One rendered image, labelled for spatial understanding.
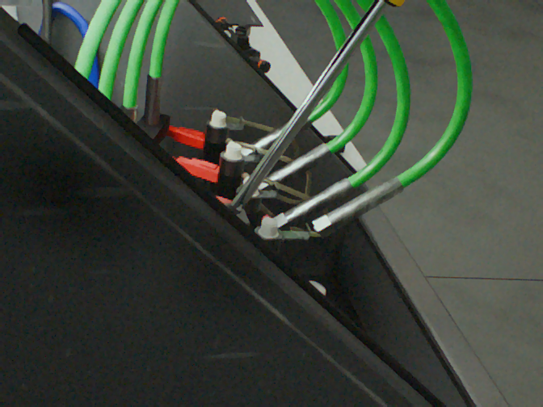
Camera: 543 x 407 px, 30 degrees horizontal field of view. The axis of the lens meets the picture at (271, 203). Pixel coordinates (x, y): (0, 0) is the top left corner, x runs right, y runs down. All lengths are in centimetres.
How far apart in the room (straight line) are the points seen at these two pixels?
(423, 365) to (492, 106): 323
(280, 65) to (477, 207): 190
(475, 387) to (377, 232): 31
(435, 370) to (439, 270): 195
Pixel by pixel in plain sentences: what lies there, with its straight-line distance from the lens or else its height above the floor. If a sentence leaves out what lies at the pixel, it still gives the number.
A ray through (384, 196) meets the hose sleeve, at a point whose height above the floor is 115.
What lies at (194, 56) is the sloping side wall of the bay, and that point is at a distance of 124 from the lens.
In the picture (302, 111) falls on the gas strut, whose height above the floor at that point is 138.
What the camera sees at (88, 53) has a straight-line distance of 87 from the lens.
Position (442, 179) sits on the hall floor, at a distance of 365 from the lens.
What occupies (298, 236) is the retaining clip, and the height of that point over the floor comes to 110.
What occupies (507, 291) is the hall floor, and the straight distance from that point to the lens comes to 311.
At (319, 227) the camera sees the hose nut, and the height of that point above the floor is 111.
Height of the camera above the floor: 162
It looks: 30 degrees down
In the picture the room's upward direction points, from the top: 9 degrees clockwise
